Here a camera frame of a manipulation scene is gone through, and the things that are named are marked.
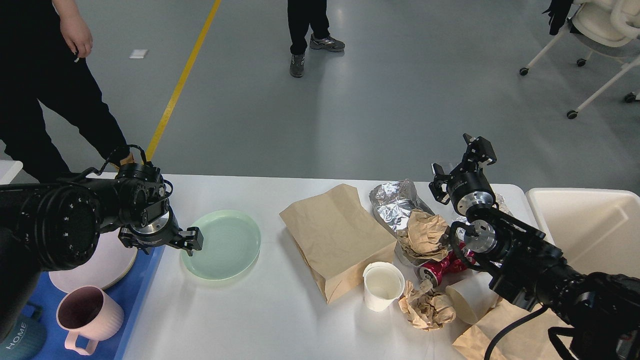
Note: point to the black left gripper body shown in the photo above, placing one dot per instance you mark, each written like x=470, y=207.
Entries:
x=159, y=232

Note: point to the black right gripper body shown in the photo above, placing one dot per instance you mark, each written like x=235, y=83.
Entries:
x=468, y=189

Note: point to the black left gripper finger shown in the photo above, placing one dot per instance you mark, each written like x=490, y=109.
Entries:
x=131, y=240
x=189, y=240

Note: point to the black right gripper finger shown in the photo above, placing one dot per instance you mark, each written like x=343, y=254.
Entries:
x=438, y=186
x=478, y=155

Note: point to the green plate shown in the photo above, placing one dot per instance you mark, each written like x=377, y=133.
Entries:
x=231, y=244

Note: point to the pink mug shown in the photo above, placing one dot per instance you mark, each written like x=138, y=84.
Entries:
x=89, y=316

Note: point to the blue-grey HOME mug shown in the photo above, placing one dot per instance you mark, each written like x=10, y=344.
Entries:
x=25, y=340

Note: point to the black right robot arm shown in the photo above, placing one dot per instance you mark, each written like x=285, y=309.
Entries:
x=601, y=310

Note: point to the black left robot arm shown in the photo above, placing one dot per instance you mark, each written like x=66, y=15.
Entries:
x=56, y=226

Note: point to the pink plate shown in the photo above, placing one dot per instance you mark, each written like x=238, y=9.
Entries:
x=110, y=262

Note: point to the crumpled brown paper upper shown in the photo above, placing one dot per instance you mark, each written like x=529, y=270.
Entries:
x=421, y=239

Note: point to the crumpled brown paper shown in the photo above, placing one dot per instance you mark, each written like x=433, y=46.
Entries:
x=421, y=239
x=426, y=308

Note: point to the crumpled aluminium foil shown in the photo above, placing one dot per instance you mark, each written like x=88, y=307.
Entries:
x=393, y=202

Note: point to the blue plastic tray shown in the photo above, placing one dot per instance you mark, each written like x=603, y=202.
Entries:
x=129, y=293

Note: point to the crushed red can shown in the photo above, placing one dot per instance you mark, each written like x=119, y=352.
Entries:
x=433, y=271

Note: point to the white paper cup upright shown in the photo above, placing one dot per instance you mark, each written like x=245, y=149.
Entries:
x=384, y=283

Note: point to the brown paper bag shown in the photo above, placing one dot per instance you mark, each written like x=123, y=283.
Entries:
x=529, y=341
x=337, y=238

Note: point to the crumpled brown paper lower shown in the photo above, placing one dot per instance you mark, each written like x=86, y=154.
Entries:
x=426, y=308

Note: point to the white side table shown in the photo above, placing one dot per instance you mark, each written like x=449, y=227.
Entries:
x=9, y=170

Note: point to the white plastic bin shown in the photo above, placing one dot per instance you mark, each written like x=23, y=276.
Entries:
x=598, y=230

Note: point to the brown paper bag lower right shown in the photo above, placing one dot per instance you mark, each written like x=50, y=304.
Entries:
x=529, y=341

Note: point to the white office chair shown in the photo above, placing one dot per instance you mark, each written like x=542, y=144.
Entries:
x=609, y=28

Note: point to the person in tan boots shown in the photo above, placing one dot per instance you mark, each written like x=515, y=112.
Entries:
x=44, y=47

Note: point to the person in grey sneakers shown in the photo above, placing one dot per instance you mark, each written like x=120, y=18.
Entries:
x=308, y=26

